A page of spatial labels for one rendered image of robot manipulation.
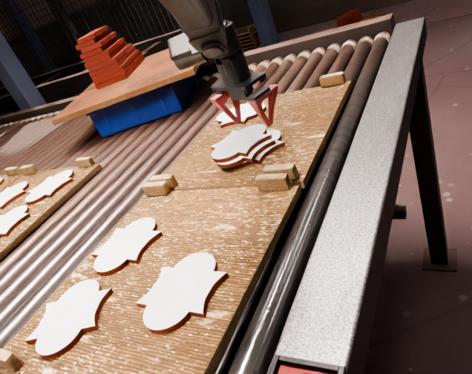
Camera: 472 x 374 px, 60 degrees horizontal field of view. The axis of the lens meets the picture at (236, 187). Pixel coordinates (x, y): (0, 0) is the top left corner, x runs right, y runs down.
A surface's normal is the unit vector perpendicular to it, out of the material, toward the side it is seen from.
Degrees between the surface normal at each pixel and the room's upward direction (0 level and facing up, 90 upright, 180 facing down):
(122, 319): 0
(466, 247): 0
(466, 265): 0
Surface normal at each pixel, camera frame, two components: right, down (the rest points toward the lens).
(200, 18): 0.20, 0.96
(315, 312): -0.35, -0.80
